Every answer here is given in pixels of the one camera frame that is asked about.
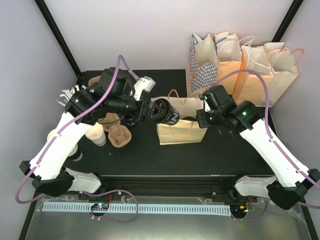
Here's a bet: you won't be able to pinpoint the brown pulp cup carrier stack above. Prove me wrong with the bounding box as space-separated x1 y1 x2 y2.
88 75 101 86

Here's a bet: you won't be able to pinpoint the kraft paper cup stack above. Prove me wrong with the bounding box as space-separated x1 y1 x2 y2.
46 129 83 162

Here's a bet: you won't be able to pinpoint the cream paper bag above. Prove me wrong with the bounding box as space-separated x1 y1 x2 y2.
156 89 207 145

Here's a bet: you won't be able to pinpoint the white cup of straws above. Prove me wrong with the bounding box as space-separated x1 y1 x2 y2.
56 84 87 107

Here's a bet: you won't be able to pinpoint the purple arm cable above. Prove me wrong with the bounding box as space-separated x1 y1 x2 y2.
15 54 141 205
212 69 320 210

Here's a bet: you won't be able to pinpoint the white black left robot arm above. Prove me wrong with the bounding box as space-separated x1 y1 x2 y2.
19 67 179 200

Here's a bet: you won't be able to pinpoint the blue patterned paper bag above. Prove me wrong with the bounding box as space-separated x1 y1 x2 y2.
185 33 219 97

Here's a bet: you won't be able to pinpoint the orange paper bag blue handles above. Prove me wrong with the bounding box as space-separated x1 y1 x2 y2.
214 31 242 81

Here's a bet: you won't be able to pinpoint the light blue cable duct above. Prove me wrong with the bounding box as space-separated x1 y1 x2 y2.
42 202 231 217

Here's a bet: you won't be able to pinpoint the black paper cup with lid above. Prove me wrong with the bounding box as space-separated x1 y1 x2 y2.
153 98 180 126

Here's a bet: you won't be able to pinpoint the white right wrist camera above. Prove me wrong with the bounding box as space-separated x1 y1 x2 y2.
204 100 211 112

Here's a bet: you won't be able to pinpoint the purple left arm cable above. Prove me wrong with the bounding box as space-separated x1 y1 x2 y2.
15 54 141 205

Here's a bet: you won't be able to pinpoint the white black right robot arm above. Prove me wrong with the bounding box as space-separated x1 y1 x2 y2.
196 85 320 210

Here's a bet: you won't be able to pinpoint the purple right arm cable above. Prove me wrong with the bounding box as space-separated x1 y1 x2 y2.
212 69 320 210

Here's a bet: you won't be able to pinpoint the brown pulp carrier on table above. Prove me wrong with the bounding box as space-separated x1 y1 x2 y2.
98 112 132 148

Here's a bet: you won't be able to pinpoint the orange paper bag white handles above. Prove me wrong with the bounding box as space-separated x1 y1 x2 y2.
232 40 274 107

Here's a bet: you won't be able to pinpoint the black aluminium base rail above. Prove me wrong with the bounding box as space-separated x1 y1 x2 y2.
37 174 305 203

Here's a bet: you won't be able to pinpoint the beige paper bag orange handles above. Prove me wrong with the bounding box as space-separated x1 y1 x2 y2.
264 42 304 107

